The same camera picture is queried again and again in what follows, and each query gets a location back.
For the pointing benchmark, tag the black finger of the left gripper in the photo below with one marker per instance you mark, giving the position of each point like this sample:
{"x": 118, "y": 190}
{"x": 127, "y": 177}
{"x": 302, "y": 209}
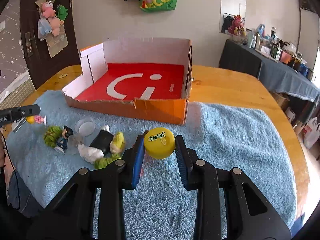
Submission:
{"x": 10, "y": 115}

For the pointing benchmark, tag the blue-clothed cluttered side table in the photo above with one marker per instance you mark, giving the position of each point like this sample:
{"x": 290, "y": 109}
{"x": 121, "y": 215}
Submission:
{"x": 275, "y": 76}

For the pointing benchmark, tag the black-haired boy figurine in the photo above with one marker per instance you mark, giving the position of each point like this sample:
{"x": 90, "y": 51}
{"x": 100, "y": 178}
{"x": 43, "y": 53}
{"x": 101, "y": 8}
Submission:
{"x": 61, "y": 144}

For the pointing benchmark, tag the light blue fluffy towel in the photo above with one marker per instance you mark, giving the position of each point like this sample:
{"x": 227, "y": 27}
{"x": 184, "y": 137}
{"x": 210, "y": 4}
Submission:
{"x": 160, "y": 207}

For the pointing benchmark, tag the pink yellow small figurine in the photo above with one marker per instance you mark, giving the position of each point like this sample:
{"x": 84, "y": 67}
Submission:
{"x": 37, "y": 119}

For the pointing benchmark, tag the orange cardboard box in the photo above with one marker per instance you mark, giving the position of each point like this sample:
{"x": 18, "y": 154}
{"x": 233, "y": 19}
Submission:
{"x": 94, "y": 62}

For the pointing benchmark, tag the yellow round lidded jar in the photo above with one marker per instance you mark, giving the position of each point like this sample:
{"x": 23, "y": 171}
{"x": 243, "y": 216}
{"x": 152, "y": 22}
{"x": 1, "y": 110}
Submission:
{"x": 159, "y": 143}

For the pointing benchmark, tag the pink plush pig toys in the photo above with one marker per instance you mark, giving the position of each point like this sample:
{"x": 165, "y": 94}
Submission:
{"x": 48, "y": 22}

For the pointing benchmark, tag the green leafy vegetable toy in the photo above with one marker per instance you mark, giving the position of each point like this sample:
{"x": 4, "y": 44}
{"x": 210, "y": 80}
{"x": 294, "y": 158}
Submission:
{"x": 104, "y": 161}

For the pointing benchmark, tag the red Miniso paper bag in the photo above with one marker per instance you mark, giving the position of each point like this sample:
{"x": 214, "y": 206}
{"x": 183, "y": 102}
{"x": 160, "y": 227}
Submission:
{"x": 127, "y": 81}

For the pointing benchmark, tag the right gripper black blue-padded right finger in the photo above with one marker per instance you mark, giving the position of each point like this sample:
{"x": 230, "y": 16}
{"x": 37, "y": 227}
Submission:
{"x": 249, "y": 214}

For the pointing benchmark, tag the dark brown door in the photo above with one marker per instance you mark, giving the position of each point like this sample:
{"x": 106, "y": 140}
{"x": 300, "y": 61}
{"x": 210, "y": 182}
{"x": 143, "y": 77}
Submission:
{"x": 48, "y": 37}

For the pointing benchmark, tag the pink rabbit plush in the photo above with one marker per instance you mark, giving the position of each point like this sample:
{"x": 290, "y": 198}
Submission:
{"x": 237, "y": 27}

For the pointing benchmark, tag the clear round plastic lid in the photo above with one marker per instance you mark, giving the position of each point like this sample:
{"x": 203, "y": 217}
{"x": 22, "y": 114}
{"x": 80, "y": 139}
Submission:
{"x": 85, "y": 126}

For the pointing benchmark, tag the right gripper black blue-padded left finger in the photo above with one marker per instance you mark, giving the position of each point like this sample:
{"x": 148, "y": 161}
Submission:
{"x": 70, "y": 213}

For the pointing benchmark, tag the yellow green cabbage toy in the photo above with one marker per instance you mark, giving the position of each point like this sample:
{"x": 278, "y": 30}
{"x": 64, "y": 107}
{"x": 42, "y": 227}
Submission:
{"x": 117, "y": 144}

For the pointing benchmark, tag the green lettuce toy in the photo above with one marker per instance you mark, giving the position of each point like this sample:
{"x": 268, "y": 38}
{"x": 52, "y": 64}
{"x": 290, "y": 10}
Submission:
{"x": 52, "y": 134}

